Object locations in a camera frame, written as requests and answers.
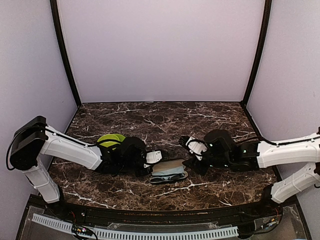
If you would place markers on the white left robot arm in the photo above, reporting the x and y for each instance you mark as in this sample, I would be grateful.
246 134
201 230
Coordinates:
38 138

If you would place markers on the black corner frame post left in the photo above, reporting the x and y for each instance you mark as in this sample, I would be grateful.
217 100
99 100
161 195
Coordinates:
63 52

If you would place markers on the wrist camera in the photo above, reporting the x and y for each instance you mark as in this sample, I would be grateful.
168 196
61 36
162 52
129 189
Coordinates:
193 145
152 158

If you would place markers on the black quilted glasses case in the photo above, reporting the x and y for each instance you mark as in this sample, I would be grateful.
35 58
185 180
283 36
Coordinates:
156 180

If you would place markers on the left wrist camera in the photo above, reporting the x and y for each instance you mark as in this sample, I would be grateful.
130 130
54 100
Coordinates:
152 158

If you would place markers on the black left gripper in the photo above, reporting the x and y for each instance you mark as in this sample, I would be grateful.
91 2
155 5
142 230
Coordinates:
145 173

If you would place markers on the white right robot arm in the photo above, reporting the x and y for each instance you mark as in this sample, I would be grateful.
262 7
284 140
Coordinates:
300 150

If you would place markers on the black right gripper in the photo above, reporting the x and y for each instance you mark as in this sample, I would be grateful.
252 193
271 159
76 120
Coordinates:
194 164

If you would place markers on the blue cleaning cloth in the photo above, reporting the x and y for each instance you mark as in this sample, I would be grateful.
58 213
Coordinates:
166 168

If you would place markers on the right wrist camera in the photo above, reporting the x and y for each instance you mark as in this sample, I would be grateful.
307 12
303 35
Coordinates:
193 145

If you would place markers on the green bowl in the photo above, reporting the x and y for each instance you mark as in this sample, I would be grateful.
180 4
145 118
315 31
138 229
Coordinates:
110 140

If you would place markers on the white slotted cable duct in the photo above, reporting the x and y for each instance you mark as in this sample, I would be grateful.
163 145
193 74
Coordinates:
98 233

